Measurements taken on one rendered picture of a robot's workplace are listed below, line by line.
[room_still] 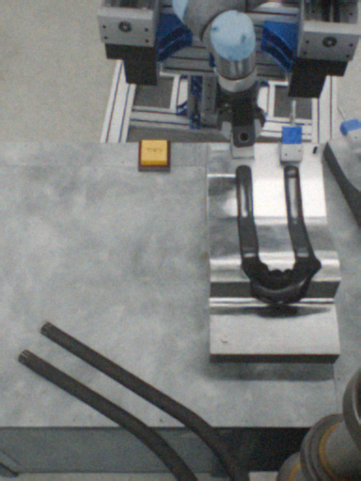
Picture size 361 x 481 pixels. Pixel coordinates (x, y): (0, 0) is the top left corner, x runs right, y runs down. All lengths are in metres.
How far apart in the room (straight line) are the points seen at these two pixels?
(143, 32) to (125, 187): 0.39
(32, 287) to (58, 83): 1.55
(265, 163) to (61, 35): 1.75
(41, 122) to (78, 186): 1.20
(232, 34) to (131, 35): 0.55
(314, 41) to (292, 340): 0.73
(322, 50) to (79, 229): 0.73
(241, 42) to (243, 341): 0.58
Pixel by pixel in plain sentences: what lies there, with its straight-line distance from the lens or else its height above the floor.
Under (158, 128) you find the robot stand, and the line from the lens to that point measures 2.41.
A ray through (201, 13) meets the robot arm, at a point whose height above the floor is 1.27.
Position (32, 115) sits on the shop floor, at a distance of 2.80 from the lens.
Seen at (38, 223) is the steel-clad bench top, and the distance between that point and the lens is 1.55.
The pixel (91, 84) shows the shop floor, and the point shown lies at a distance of 2.86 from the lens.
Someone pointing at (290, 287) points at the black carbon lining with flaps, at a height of 0.87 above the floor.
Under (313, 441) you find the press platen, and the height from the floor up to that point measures 1.29.
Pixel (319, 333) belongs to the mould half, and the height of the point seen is 0.86.
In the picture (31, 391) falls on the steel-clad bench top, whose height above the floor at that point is 0.80.
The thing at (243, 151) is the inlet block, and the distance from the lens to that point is 1.48.
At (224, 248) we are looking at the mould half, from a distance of 1.34.
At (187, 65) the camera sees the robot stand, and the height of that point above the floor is 0.72.
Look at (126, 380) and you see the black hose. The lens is 1.28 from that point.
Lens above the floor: 2.11
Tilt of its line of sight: 62 degrees down
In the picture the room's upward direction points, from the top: straight up
